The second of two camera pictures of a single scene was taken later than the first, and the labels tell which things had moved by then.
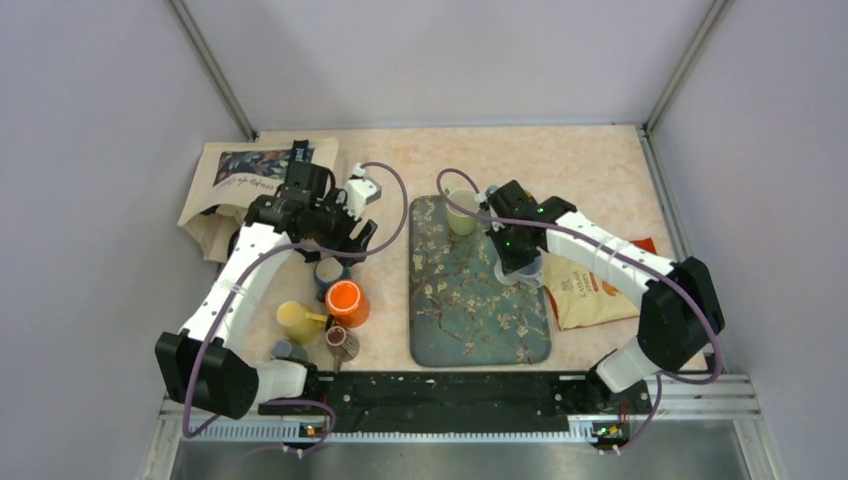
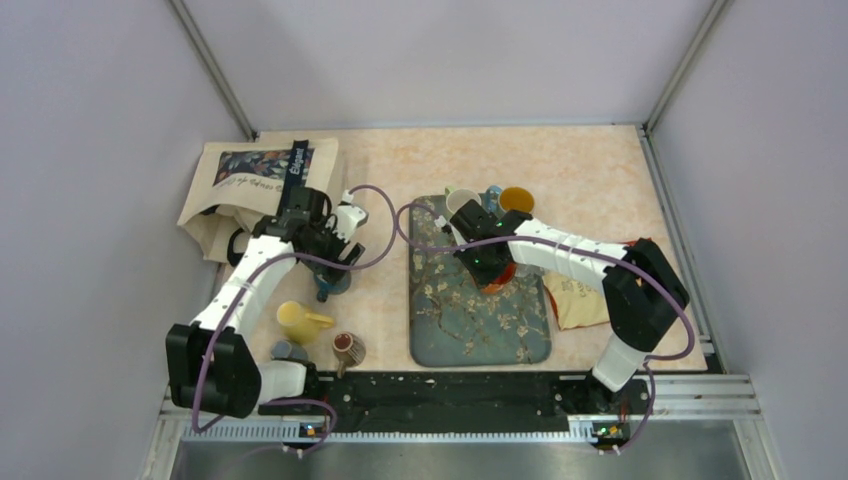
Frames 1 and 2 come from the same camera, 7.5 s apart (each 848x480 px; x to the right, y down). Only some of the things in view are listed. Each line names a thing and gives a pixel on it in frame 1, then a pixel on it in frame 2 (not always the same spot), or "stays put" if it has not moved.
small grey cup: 285,348 stays put
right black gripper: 509,262 → 482,278
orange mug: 348,302 → 506,277
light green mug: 462,223 stays put
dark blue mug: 327,271 stays put
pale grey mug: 531,275 stays put
